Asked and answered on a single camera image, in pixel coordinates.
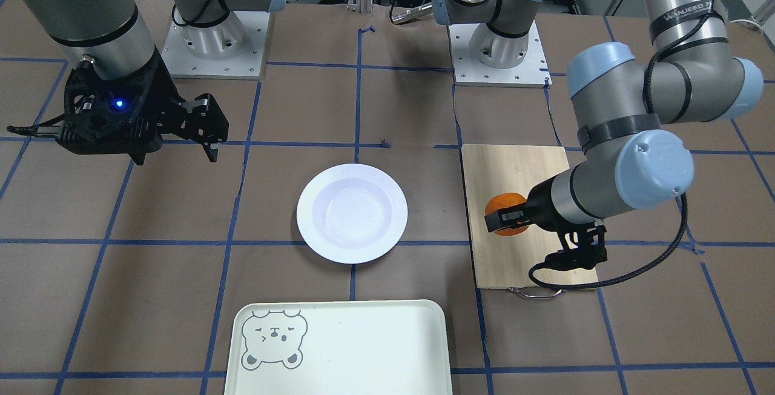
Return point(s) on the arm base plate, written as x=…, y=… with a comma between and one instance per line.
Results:
x=233, y=49
x=481, y=58

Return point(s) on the cream bear tray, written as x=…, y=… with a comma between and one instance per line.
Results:
x=354, y=347

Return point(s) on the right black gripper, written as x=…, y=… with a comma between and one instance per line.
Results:
x=158, y=103

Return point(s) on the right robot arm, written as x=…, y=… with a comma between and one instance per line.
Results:
x=114, y=33

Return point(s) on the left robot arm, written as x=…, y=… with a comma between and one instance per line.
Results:
x=631, y=163

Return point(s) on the white round plate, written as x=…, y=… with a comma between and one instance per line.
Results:
x=352, y=213

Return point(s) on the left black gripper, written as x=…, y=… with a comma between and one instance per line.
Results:
x=540, y=206

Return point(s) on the orange fruit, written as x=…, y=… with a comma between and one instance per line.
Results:
x=505, y=214

